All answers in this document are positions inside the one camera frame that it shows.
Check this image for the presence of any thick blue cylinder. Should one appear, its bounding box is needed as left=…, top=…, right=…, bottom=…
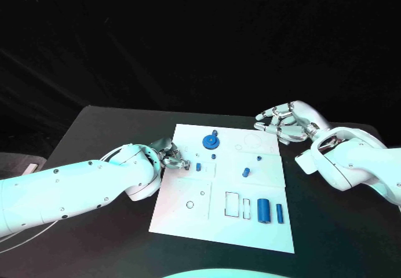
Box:
left=257, top=198, right=273, bottom=224

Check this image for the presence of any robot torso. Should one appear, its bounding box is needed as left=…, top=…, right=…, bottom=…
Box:
left=162, top=268, right=283, bottom=278

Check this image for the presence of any blue gear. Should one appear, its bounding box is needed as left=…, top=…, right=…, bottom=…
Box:
left=202, top=134, right=221, bottom=151

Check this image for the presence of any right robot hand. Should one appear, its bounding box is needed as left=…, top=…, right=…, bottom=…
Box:
left=254, top=100, right=333, bottom=146

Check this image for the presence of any grey seat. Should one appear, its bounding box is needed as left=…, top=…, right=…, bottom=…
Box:
left=0, top=152, right=48, bottom=181

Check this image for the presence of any white task board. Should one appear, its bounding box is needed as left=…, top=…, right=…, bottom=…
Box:
left=149, top=123, right=296, bottom=254

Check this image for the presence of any white cable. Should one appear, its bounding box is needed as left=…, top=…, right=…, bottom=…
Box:
left=0, top=219, right=61, bottom=254
left=98, top=145, right=126, bottom=162

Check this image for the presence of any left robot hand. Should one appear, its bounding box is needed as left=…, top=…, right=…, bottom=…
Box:
left=149, top=137, right=192, bottom=171

